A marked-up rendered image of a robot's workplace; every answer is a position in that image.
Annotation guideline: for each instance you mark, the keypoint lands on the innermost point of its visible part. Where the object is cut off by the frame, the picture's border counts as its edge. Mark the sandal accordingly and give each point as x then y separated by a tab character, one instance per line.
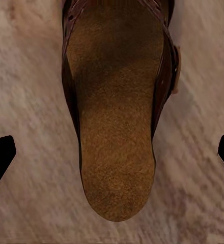
119	67

